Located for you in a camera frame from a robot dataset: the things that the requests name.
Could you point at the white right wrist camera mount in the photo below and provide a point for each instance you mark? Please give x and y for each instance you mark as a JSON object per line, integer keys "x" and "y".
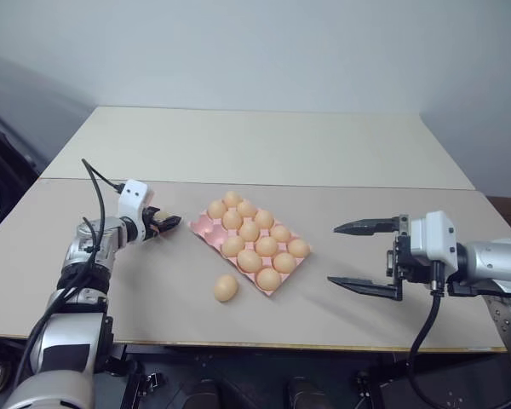
{"x": 434, "y": 238}

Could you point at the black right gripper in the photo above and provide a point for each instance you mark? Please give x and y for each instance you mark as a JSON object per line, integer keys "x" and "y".
{"x": 402, "y": 260}

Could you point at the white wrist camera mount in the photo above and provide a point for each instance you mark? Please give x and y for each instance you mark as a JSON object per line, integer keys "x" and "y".
{"x": 434, "y": 238}
{"x": 132, "y": 198}

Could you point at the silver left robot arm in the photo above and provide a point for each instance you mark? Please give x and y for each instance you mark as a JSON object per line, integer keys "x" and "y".
{"x": 68, "y": 336}

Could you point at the black under-table frame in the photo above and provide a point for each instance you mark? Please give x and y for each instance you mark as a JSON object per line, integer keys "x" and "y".
{"x": 255, "y": 362}

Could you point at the brown egg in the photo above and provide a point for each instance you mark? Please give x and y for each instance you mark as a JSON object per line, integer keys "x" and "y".
{"x": 268, "y": 279}
{"x": 246, "y": 209}
{"x": 249, "y": 230}
{"x": 298, "y": 247}
{"x": 232, "y": 219}
{"x": 233, "y": 245}
{"x": 249, "y": 260}
{"x": 263, "y": 219}
{"x": 280, "y": 233}
{"x": 164, "y": 214}
{"x": 216, "y": 209}
{"x": 232, "y": 199}
{"x": 266, "y": 245}
{"x": 284, "y": 262}
{"x": 226, "y": 288}

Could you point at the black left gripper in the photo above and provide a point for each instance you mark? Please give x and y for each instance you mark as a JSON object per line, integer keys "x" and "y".
{"x": 150, "y": 221}

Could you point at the pink egg carton tray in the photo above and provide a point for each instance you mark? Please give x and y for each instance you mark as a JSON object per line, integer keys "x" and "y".
{"x": 204, "y": 226}

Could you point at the dark rounded shape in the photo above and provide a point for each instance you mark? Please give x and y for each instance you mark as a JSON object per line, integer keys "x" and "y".
{"x": 204, "y": 394}
{"x": 305, "y": 394}

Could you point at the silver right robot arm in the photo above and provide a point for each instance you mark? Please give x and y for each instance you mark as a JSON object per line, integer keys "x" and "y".
{"x": 494, "y": 260}

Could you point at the black chair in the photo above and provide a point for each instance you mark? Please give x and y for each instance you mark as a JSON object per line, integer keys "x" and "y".
{"x": 4, "y": 170}

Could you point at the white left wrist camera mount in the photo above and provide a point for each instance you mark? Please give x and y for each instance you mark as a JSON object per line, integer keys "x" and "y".
{"x": 132, "y": 198}

